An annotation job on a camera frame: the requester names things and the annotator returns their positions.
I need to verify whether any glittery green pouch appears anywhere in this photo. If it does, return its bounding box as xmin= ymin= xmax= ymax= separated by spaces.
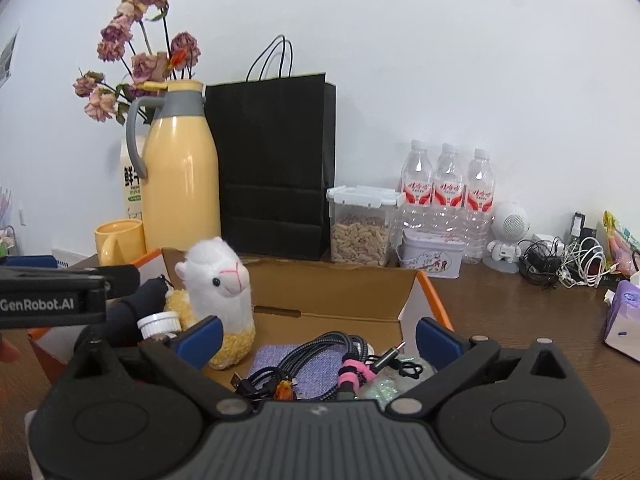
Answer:
xmin=357 ymin=355 xmax=437 ymax=401

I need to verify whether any small black cable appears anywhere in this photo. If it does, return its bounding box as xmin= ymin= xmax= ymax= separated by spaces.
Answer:
xmin=231 ymin=367 xmax=287 ymax=402

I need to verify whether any black charger cable bundle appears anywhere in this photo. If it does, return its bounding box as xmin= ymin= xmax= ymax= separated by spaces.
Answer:
xmin=519 ymin=234 xmax=566 ymax=288

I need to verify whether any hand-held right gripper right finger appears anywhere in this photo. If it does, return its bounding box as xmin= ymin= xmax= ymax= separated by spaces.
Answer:
xmin=387 ymin=316 xmax=576 ymax=417

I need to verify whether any purple cloth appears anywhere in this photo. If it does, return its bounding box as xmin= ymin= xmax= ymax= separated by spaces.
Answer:
xmin=247 ymin=344 xmax=351 ymax=401

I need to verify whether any yellow mug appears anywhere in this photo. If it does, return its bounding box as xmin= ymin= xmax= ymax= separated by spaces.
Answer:
xmin=95 ymin=219 xmax=147 ymax=267

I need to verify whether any white ribbed-cap bottle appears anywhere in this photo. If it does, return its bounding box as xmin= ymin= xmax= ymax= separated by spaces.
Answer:
xmin=136 ymin=311 xmax=182 ymax=342

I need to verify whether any white alpaca plush toy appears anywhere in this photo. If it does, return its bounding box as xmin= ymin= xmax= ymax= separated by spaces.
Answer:
xmin=165 ymin=236 xmax=257 ymax=371

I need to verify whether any white milk carton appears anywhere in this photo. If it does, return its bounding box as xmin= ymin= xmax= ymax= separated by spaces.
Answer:
xmin=121 ymin=137 xmax=151 ymax=221

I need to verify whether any clear nut container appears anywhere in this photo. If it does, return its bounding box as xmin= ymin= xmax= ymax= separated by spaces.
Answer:
xmin=326 ymin=186 xmax=405 ymax=266

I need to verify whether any black paper bag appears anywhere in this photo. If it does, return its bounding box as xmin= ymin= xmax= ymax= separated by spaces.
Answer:
xmin=205 ymin=35 xmax=337 ymax=261

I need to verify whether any dried pink rose bouquet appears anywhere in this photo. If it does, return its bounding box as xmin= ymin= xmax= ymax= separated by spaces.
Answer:
xmin=74 ymin=0 xmax=202 ymax=125

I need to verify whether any white printed tin box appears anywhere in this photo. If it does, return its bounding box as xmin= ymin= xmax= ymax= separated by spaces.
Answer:
xmin=397 ymin=230 xmax=466 ymax=279

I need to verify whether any yellow thermos jug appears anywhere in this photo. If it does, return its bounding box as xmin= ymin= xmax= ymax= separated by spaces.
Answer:
xmin=125 ymin=80 xmax=222 ymax=256

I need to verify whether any orange-edged cardboard box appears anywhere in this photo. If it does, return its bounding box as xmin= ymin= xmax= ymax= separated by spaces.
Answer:
xmin=27 ymin=247 xmax=455 ymax=386

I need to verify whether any black power adapter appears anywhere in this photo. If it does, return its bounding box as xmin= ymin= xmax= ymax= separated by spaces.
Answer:
xmin=570 ymin=211 xmax=598 ymax=241

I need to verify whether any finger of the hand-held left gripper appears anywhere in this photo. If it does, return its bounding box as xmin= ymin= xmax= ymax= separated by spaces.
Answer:
xmin=0 ymin=255 xmax=59 ymax=269
xmin=0 ymin=264 xmax=141 ymax=299

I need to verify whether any black braided cable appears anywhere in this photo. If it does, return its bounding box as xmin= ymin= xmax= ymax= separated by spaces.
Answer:
xmin=247 ymin=331 xmax=407 ymax=402

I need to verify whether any clear water bottle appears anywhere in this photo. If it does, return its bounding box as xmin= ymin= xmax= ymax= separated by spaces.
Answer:
xmin=400 ymin=140 xmax=435 ymax=233
xmin=464 ymin=148 xmax=496 ymax=265
xmin=432 ymin=142 xmax=467 ymax=235

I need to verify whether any purple tissue pack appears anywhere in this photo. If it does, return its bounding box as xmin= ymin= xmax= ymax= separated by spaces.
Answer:
xmin=602 ymin=272 xmax=640 ymax=363

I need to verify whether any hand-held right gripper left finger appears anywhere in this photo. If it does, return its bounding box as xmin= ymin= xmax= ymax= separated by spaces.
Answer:
xmin=65 ymin=316 xmax=253 ymax=418

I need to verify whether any white cable bundle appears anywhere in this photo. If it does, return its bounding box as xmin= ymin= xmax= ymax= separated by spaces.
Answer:
xmin=557 ymin=237 xmax=610 ymax=289

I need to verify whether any white robot-shaped speaker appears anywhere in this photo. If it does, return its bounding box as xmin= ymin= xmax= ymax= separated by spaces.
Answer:
xmin=482 ymin=201 xmax=530 ymax=274

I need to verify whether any navy fabric pouch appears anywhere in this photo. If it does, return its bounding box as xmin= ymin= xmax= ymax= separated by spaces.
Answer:
xmin=102 ymin=277 xmax=169 ymax=348

